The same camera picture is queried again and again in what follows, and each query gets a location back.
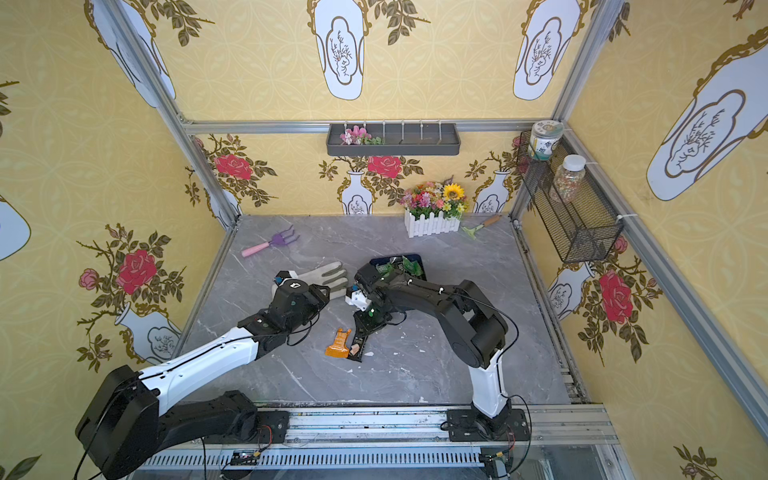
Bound orange cookie packet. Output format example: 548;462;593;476
325;328;352;359

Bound dark blue storage box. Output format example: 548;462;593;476
369;253;427;281

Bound black cookie packet with picture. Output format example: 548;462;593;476
347;339;365;362

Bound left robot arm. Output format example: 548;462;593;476
75;278;331;479

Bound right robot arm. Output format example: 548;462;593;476
345;261;509;420

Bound white green garden glove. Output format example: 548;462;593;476
271;261;348;300

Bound pink purple toy rake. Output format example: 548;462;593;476
241;226;300;258

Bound flowers in white fence planter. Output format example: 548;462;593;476
399;181;467;238

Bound green toy shovel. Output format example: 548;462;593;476
461;215;502;239

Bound pink flowers on shelf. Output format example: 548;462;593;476
339;125;383;145

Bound small circuit board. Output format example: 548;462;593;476
228;450;261;468

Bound clear jar white lid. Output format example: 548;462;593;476
550;154;586;203

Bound patterned jar white lid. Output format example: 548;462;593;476
528;120;565;161

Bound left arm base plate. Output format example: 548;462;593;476
235;410;290;447

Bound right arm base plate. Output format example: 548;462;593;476
440;407;531;442

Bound grey wall shelf tray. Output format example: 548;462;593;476
326;121;462;157

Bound black wire mesh basket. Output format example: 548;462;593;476
509;131;624;264

